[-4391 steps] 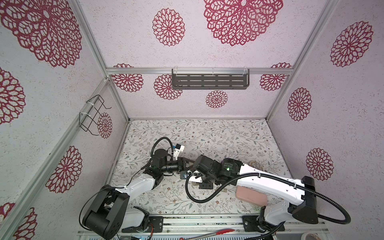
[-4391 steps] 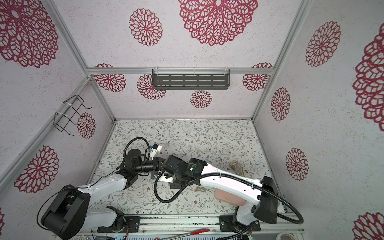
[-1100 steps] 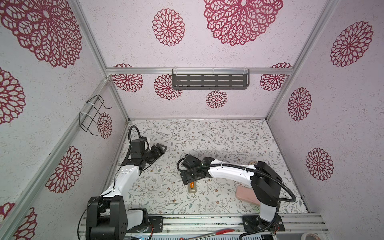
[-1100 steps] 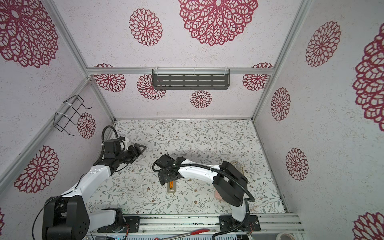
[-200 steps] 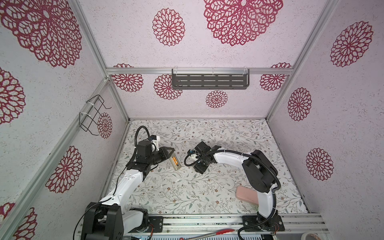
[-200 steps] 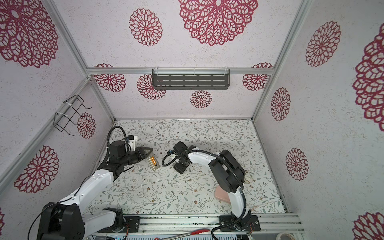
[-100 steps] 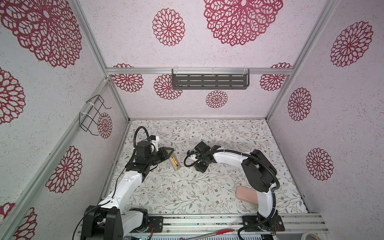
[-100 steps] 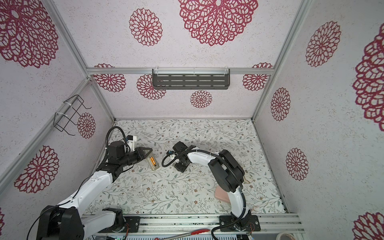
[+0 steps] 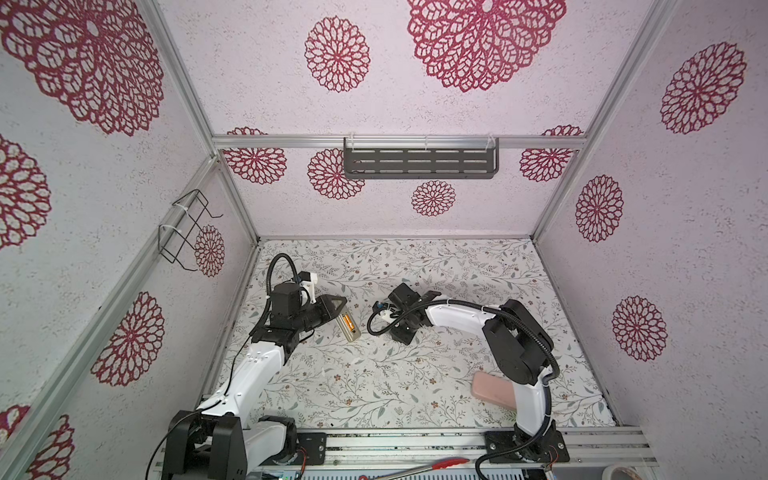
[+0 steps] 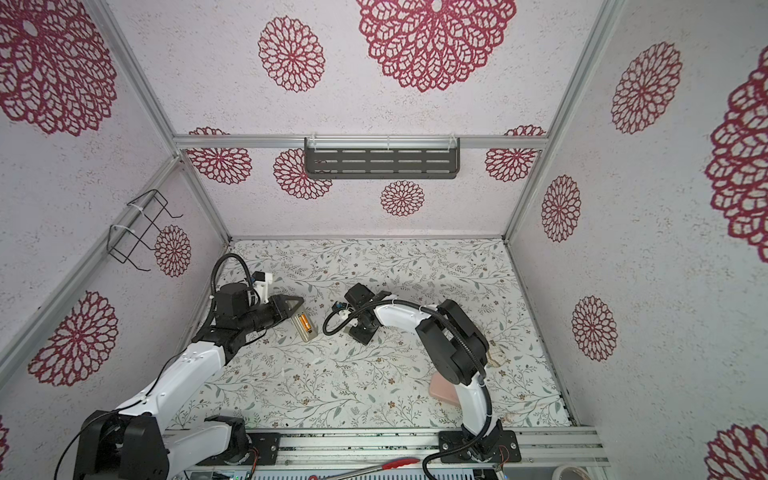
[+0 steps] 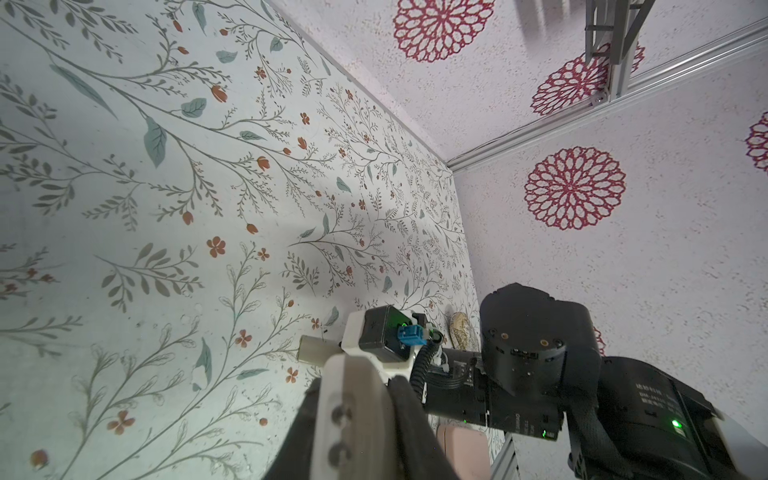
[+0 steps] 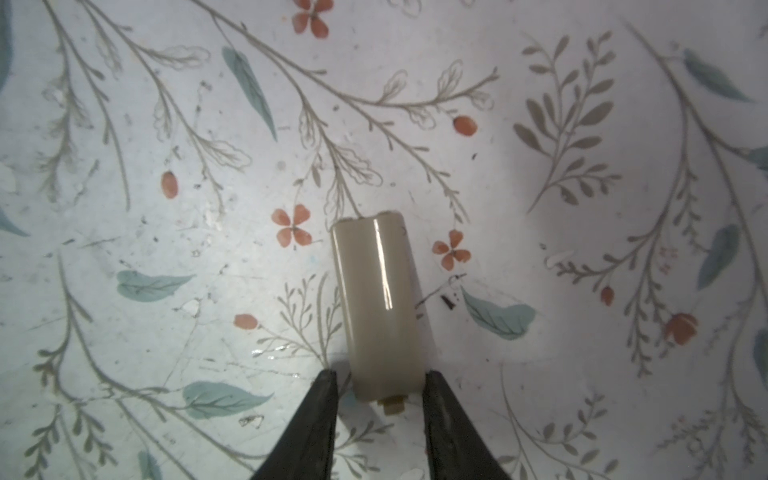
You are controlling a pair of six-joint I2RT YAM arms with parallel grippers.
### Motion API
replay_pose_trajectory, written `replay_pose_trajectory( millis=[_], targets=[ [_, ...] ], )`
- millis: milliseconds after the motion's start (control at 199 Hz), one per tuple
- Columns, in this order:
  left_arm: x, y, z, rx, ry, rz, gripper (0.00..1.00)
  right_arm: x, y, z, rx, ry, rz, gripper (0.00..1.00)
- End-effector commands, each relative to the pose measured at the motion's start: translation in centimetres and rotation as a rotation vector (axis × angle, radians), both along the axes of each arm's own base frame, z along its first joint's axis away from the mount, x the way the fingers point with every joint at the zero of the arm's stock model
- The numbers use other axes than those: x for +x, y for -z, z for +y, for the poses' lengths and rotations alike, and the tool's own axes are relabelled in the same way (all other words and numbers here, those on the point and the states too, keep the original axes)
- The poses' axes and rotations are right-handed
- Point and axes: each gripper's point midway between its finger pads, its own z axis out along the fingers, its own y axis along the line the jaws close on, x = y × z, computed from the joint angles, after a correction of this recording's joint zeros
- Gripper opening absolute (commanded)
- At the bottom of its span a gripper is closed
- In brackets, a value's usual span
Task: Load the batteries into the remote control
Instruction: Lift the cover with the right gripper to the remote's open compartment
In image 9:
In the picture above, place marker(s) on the grey slotted wall shelf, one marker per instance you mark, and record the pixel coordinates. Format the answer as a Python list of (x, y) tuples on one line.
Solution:
[(379, 162)]

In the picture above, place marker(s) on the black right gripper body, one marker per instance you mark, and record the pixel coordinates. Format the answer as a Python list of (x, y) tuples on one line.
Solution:
[(403, 331)]

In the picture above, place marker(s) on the red handled tongs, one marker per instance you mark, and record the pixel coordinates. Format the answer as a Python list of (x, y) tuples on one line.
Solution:
[(440, 465)]

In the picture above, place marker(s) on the white universal AC remote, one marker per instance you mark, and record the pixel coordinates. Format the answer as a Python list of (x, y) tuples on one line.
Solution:
[(350, 337)]

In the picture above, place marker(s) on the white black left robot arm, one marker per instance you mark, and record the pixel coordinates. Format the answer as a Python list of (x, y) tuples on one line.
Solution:
[(215, 440)]

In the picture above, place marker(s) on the pink rounded case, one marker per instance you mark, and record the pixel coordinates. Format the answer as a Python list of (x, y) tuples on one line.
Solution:
[(494, 390)]

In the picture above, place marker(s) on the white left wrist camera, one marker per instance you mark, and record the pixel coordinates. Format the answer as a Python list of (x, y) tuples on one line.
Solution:
[(308, 283)]

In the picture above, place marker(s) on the orange AA battery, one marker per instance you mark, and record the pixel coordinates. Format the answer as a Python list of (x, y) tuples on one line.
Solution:
[(350, 324)]

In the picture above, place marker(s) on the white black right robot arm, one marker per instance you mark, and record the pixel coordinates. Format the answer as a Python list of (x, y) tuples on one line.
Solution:
[(521, 348)]

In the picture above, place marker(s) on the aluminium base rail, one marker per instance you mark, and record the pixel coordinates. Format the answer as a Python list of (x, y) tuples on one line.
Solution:
[(377, 452)]

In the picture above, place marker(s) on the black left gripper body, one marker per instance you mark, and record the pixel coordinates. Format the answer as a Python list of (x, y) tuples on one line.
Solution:
[(316, 314)]

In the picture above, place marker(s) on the black wire wall rack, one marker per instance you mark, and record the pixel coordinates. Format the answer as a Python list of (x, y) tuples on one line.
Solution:
[(192, 242)]

